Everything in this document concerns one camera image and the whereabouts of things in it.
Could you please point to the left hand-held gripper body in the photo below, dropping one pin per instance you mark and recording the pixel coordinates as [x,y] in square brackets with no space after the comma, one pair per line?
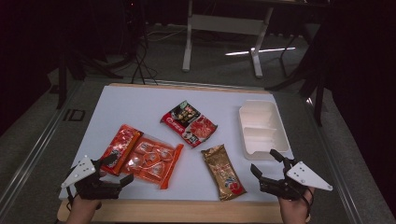
[96,188]

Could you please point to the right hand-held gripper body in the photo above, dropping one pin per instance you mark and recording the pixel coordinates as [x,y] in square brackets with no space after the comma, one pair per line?
[286,186]

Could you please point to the orange red snack packet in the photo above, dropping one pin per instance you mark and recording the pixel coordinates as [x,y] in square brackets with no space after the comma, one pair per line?
[123,143]

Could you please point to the white divided plastic tray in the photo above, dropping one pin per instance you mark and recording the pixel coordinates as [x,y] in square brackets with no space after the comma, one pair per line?
[261,129]

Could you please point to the clear orange snack packet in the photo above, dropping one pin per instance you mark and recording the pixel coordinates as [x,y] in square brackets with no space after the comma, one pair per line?
[152,160]

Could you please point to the brown red snack packet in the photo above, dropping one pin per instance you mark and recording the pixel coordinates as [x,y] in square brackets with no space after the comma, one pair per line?
[222,172]

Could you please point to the red black snack packet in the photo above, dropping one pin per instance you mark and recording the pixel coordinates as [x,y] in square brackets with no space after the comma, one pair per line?
[190,123]

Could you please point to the person's right hand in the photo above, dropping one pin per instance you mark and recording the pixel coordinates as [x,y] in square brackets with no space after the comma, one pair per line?
[294,211]

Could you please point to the person's left hand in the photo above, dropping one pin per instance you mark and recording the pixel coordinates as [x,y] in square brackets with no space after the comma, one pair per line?
[81,211]

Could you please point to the dark tripod stand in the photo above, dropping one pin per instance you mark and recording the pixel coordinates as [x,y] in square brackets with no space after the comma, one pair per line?
[311,77]

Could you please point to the black metal stand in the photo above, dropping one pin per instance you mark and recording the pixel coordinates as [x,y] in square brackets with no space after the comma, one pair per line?
[62,81]

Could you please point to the metal floor rail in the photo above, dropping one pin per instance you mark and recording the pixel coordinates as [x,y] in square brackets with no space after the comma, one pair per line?
[336,161]
[34,146]

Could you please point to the white desk frame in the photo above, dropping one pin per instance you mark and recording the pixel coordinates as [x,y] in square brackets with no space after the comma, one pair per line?
[224,25]

